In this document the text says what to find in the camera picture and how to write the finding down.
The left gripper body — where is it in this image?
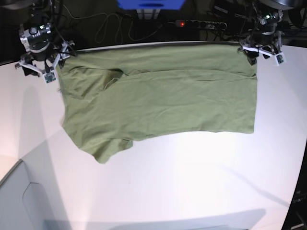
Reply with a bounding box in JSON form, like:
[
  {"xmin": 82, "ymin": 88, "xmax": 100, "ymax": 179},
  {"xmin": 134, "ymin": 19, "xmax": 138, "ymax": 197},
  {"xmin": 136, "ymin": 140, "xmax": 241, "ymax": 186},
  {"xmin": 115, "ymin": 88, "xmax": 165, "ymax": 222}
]
[{"xmin": 238, "ymin": 30, "xmax": 282, "ymax": 57}]

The blue box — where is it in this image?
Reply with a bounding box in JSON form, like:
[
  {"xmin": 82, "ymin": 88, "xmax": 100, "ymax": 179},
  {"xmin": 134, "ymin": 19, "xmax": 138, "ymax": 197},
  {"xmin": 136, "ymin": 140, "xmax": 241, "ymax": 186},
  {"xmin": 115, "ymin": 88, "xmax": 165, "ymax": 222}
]
[{"xmin": 117, "ymin": 0, "xmax": 185, "ymax": 10}]

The grey coiled cable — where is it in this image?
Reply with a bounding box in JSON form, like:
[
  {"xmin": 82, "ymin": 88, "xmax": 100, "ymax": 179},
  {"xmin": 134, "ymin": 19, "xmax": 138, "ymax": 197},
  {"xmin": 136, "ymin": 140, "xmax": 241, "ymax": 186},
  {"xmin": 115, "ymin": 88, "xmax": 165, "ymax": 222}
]
[{"xmin": 94, "ymin": 11, "xmax": 164, "ymax": 44}]

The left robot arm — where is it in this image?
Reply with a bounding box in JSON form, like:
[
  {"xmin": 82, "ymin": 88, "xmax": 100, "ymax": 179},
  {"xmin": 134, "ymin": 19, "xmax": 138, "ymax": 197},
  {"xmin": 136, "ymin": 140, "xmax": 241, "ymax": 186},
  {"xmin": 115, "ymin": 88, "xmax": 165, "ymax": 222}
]
[{"xmin": 238, "ymin": 0, "xmax": 303, "ymax": 66}]

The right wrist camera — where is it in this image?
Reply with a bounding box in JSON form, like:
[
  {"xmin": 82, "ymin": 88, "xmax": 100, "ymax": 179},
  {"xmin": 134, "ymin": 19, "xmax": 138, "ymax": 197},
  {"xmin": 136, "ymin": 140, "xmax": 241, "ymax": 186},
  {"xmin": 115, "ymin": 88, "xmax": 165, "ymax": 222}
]
[{"xmin": 43, "ymin": 71, "xmax": 57, "ymax": 84}]

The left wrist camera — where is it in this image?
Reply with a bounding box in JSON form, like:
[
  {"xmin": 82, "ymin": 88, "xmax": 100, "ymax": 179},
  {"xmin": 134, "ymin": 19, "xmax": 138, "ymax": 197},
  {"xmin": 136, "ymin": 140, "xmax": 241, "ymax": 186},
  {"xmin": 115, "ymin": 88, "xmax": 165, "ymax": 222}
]
[{"xmin": 274, "ymin": 52, "xmax": 286, "ymax": 66}]

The green T-shirt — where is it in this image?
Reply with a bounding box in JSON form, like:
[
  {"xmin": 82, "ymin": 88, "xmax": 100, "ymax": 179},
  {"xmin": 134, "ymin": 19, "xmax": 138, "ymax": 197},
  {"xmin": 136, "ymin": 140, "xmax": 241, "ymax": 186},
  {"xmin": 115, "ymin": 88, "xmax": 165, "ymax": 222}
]
[{"xmin": 58, "ymin": 44, "xmax": 257, "ymax": 163}]

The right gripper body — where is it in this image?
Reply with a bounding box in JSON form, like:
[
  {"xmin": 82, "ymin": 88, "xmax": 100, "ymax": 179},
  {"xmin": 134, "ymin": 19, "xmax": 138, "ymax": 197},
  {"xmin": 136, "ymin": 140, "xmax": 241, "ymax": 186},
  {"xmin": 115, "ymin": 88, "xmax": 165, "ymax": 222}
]
[{"xmin": 14, "ymin": 40, "xmax": 75, "ymax": 75}]

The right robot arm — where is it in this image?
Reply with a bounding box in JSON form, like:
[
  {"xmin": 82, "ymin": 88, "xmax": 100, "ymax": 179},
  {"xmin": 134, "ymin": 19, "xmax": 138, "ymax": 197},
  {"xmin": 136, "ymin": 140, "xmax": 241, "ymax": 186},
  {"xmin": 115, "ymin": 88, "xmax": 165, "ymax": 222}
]
[{"xmin": 15, "ymin": 0, "xmax": 77, "ymax": 83}]

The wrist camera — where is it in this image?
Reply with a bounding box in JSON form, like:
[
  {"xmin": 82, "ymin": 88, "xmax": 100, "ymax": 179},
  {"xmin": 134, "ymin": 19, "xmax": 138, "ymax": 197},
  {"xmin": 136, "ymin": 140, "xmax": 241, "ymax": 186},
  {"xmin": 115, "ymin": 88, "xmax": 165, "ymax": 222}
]
[
  {"xmin": 274, "ymin": 52, "xmax": 286, "ymax": 66},
  {"xmin": 43, "ymin": 71, "xmax": 57, "ymax": 84}
]

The black power strip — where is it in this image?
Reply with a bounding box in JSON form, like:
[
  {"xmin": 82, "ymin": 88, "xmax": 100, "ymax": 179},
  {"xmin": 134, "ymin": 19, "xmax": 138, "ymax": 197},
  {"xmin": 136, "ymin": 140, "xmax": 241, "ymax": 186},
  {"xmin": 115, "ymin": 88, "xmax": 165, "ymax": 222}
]
[{"xmin": 167, "ymin": 20, "xmax": 227, "ymax": 31}]

